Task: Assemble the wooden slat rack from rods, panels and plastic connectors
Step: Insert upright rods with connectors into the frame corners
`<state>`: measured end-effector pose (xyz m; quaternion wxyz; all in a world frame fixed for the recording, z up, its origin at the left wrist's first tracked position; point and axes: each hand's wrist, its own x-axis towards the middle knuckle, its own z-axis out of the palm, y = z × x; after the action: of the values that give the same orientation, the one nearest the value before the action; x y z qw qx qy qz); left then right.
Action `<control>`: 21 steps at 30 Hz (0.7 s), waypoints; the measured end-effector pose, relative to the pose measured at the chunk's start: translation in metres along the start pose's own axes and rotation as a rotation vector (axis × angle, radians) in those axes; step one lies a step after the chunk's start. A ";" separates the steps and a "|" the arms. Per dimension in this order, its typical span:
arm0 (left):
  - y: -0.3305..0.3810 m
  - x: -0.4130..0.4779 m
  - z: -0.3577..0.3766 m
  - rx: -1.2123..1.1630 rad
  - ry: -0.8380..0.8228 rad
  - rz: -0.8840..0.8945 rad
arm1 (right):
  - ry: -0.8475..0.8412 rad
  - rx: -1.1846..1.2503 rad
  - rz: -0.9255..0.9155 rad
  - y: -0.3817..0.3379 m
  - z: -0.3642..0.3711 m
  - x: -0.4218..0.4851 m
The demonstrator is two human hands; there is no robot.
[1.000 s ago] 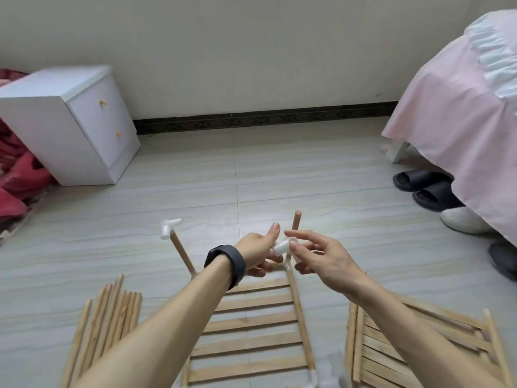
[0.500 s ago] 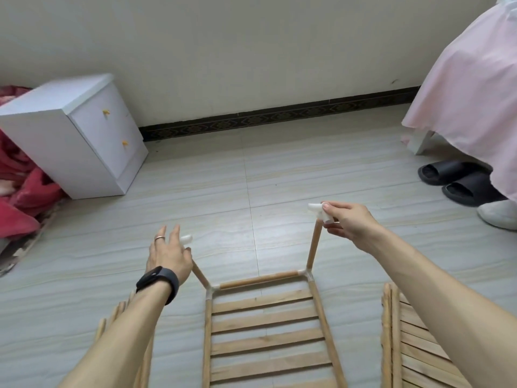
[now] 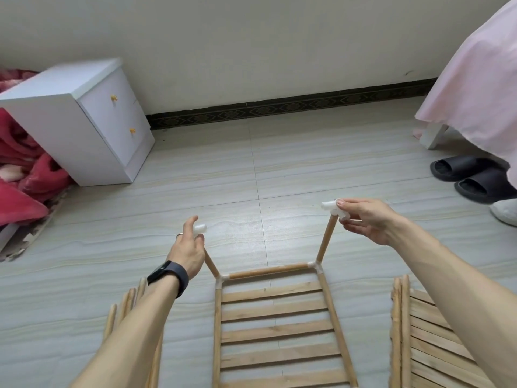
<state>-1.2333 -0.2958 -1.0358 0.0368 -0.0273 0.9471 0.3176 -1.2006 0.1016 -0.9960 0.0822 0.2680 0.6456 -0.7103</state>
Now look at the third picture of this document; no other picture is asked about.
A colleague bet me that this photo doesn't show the person's left hand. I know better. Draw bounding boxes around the person's left hand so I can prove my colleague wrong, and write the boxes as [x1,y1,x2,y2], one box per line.
[167,216,208,280]

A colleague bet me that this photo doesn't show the person's right hand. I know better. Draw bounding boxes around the person's right hand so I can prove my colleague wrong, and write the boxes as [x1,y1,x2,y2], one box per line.
[335,198,409,246]

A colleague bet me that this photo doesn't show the single wooden stick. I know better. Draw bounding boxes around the single wooden stick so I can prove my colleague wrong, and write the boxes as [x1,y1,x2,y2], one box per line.
[316,214,339,265]
[202,248,221,280]
[228,264,312,281]

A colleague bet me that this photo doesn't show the pile of wooden dowels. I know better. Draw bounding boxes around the pile of wooden dowels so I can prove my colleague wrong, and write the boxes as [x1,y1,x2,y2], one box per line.
[102,277,165,388]

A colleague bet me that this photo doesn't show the slatted wooden shelf panel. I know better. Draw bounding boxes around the slatted wooden shelf panel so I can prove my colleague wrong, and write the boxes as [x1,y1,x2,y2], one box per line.
[212,266,359,388]
[390,274,498,388]

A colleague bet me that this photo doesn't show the person's right forearm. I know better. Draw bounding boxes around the person's right forearm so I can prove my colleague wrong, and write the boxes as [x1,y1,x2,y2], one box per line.
[392,222,517,388]

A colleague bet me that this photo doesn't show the person's left forearm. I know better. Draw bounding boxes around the person's left forearm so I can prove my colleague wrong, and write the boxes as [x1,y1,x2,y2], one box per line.
[71,274,183,388]

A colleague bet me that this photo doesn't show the black smartwatch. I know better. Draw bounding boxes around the black smartwatch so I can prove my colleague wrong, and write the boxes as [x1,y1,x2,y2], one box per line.
[146,260,190,298]

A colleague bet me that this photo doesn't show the white bed leg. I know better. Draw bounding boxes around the white bed leg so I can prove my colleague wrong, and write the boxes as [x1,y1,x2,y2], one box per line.
[418,121,449,150]

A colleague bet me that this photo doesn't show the white shoe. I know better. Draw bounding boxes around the white shoe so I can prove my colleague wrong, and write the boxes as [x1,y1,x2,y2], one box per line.
[490,198,517,227]

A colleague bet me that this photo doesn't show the white box cabinet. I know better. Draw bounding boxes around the white box cabinet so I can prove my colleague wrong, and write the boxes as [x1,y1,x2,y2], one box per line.
[0,59,155,188]

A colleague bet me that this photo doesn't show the pink ruffled bed skirt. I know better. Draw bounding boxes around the pink ruffled bed skirt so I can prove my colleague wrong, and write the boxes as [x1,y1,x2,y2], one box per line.
[414,0,517,186]

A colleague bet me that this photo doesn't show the red fleece blanket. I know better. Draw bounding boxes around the red fleece blanket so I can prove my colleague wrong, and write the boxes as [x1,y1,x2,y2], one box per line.
[0,70,74,225]

